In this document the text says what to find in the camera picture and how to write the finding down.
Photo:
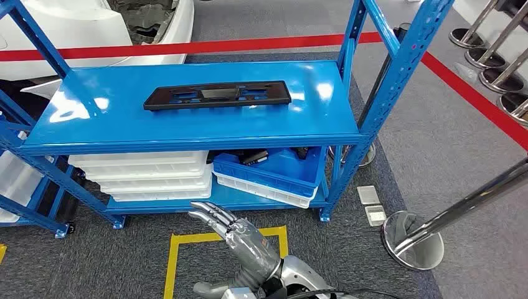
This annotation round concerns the long black plastic part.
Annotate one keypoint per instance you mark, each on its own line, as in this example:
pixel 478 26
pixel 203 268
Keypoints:
pixel 165 101

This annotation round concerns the stanchion post with black cap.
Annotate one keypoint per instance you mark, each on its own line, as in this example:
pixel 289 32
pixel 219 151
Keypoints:
pixel 368 157

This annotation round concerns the metal floor socket plate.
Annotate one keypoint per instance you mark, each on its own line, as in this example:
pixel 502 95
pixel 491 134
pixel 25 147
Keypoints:
pixel 368 195
pixel 375 216

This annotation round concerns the blue plastic bin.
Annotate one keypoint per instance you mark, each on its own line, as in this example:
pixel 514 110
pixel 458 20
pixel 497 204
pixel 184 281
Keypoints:
pixel 264 177

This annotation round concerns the white car body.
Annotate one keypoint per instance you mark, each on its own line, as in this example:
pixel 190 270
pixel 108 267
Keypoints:
pixel 62 33

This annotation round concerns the white plastic tray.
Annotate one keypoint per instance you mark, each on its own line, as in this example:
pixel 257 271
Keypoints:
pixel 140 163
pixel 161 197
pixel 156 185

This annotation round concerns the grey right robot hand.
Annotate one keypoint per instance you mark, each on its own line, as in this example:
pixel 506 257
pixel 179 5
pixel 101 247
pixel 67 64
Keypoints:
pixel 247 247

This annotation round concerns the blue metal shelf rack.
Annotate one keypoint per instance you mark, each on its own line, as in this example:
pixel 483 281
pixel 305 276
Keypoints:
pixel 123 124
pixel 31 214

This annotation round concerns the yellow floor tape square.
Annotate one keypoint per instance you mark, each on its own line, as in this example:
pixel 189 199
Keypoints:
pixel 2 252
pixel 173 256

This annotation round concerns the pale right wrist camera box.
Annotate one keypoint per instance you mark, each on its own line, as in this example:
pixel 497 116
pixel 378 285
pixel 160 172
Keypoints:
pixel 239 294

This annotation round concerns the black plastic parts pile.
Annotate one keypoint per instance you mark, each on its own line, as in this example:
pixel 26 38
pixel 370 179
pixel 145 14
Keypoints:
pixel 247 157

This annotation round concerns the chrome stanchion post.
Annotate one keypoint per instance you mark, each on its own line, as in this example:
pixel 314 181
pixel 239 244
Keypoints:
pixel 484 60
pixel 499 84
pixel 412 243
pixel 511 109
pixel 466 39

